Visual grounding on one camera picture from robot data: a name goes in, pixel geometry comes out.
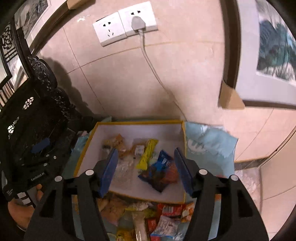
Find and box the clear bag of white candies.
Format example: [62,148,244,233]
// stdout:
[112,159,134,187]

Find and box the blue orange snack packet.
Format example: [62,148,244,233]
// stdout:
[138,150,179,193]

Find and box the orange snack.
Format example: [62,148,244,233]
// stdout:
[102,134,128,158]

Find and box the clear packet with barcode label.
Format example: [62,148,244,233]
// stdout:
[129,143,145,159]

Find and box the yellow noodle snack packet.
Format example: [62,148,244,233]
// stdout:
[136,138,159,171]

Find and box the person's left hand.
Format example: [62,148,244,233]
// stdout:
[8,184,43,232]

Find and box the yellow cardboard box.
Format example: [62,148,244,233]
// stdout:
[74,120,186,204]

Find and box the red candy packet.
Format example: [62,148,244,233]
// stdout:
[157,203,185,218]

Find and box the light blue tablecloth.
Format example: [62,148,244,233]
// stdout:
[61,116,239,241]

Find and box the dark carved wooden chair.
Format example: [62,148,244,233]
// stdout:
[0,22,98,186]

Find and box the white blue snack bar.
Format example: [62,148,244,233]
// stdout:
[151,215,180,239]

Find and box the long clear snack tube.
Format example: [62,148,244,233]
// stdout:
[132,211,149,241]

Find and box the framed lotus painting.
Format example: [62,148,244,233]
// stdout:
[219,1,295,109]

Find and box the white power plug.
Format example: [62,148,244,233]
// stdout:
[132,16,146,32]

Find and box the white power cable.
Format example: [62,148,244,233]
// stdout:
[138,29,186,121]

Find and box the white double wall socket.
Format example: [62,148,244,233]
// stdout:
[93,1,158,47]

